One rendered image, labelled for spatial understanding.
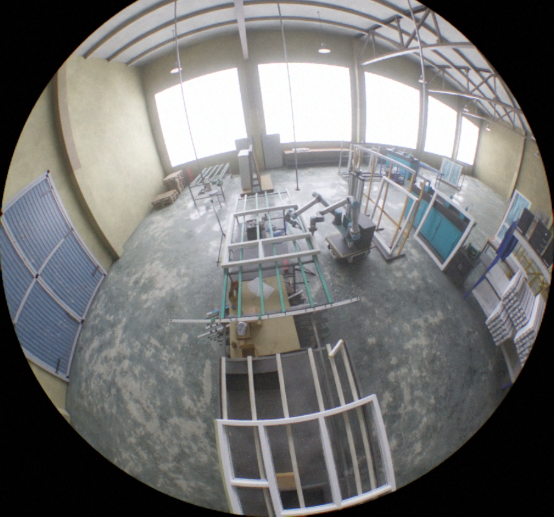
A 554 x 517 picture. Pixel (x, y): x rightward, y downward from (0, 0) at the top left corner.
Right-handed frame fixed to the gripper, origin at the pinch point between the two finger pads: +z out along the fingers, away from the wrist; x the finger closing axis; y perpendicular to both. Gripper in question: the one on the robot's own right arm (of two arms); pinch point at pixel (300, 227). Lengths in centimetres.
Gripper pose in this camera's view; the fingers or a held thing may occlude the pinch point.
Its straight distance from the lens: 297.3
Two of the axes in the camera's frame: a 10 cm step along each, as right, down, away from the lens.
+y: -4.6, 3.6, -8.1
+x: 3.8, -7.4, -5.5
